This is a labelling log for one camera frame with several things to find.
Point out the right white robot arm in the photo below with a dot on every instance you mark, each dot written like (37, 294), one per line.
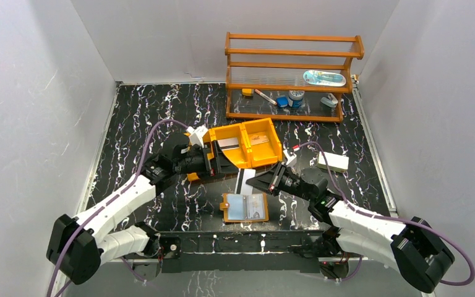
(377, 229)

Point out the small blue block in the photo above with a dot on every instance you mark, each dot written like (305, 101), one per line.
(282, 101)

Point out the grey white stapler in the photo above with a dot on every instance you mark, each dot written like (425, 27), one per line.
(330, 100)

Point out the grey card in bin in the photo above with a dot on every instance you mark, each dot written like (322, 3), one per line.
(229, 143)

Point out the blister pack on shelf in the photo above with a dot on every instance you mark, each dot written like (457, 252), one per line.
(324, 78)

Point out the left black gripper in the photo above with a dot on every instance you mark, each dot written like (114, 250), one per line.
(211, 159)

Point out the orange leather card holder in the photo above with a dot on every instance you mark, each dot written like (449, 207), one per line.
(238, 208)

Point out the orange three-compartment plastic bin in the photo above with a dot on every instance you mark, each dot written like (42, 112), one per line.
(248, 156)

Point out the orange wooden shelf rack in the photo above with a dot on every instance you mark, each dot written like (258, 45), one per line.
(274, 64)

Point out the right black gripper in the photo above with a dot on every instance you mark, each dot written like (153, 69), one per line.
(269, 181)

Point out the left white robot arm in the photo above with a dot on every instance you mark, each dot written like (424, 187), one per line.
(110, 213)

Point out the brown card in bin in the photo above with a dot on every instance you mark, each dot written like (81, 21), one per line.
(258, 139)

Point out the white rectangular box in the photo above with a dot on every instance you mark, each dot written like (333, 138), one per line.
(336, 163)

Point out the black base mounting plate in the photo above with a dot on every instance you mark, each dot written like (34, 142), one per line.
(299, 250)

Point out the red white marker pen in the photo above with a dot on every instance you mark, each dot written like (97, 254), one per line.
(264, 96)

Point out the white magnetic stripe card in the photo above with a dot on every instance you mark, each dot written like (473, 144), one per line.
(242, 188)

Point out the aluminium frame rail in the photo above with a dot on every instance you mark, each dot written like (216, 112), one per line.
(80, 257)

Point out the small yellow block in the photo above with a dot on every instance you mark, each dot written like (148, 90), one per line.
(247, 92)

